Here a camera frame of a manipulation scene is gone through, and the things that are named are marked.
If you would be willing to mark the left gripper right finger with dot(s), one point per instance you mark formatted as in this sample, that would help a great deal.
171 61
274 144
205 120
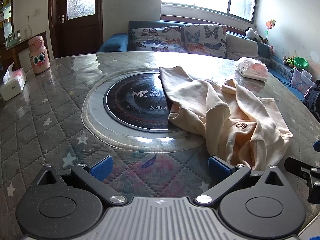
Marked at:
228 177

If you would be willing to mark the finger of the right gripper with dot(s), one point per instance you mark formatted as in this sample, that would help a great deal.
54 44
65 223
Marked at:
304 171
316 146

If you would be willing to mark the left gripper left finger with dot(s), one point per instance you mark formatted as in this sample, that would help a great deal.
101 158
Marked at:
91 177

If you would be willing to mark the cream sweatshirt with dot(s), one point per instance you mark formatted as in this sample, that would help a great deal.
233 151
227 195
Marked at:
238 127

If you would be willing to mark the child in dark clothes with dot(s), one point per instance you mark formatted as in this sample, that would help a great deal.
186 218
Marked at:
312 100

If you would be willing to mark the translucent storage box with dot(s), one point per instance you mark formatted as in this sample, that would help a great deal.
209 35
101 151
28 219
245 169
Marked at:
300 81

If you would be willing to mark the quilted grey table cover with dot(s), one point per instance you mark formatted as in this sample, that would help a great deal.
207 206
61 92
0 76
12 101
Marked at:
43 125

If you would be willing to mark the green toy bowl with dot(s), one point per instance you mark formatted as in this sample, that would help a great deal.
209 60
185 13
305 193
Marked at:
300 63

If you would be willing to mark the black induction cooktop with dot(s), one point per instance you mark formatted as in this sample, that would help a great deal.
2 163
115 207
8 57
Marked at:
139 102

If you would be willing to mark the pink white tissue pack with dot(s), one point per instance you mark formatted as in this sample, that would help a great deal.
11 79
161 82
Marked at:
252 68

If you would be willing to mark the white tissue box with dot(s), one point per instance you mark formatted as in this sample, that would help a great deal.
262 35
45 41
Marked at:
13 83

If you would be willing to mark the beige sofa cushion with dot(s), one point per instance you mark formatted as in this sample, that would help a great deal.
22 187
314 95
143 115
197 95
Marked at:
237 47

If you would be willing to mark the white plush toy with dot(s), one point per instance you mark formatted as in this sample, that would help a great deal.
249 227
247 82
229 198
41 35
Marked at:
253 35

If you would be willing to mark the pink cartoon water bottle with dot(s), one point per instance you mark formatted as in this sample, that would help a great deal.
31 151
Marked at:
38 55

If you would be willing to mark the blue sofa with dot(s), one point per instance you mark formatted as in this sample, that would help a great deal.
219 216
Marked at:
122 42

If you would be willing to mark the right butterfly cushion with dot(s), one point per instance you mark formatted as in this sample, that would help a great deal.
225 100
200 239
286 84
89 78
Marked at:
206 39

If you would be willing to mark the butterfly cushion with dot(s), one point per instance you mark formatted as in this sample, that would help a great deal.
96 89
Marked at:
166 39
206 39

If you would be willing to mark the wooden sideboard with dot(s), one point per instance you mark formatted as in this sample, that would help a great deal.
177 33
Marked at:
11 54

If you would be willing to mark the left butterfly cushion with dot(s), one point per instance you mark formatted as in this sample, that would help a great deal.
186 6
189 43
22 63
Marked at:
166 39

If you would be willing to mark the dark wooden door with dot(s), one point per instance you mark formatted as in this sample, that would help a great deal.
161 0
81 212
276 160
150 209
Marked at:
76 26

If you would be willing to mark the dark wooden display cabinet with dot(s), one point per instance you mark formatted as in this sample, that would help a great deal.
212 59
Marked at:
7 30

